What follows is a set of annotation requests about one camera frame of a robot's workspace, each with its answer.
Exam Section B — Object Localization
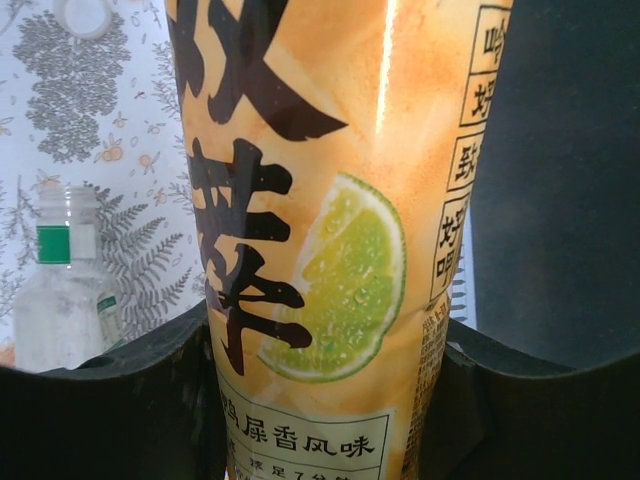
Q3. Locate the white bottle cap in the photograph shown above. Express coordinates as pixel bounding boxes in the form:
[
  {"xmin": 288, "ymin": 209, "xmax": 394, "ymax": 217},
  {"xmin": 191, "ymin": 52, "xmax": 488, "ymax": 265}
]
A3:
[{"xmin": 52, "ymin": 0, "xmax": 115, "ymax": 41}]

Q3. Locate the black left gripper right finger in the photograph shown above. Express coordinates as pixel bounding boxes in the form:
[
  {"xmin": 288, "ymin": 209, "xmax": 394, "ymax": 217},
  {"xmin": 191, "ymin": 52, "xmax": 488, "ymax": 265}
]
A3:
[{"xmin": 417, "ymin": 319, "xmax": 640, "ymax": 480}]

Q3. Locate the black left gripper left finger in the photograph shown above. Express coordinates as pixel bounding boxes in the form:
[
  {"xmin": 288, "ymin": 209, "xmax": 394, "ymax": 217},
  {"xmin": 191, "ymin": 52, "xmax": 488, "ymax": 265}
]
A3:
[{"xmin": 0, "ymin": 302, "xmax": 224, "ymax": 480}]

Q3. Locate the clear plastic bottle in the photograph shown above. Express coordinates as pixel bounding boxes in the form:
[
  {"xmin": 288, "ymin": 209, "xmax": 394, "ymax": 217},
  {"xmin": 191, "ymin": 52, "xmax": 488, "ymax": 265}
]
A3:
[{"xmin": 12, "ymin": 183, "xmax": 126, "ymax": 374}]

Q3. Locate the orange tea bottle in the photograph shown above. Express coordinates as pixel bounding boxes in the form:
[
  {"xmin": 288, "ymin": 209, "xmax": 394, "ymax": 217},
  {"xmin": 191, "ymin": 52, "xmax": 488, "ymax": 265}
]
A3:
[{"xmin": 164, "ymin": 0, "xmax": 514, "ymax": 480}]

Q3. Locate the floral table mat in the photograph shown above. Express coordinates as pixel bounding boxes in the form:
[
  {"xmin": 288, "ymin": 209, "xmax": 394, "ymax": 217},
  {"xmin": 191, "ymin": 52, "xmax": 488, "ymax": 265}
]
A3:
[{"xmin": 0, "ymin": 0, "xmax": 476, "ymax": 374}]

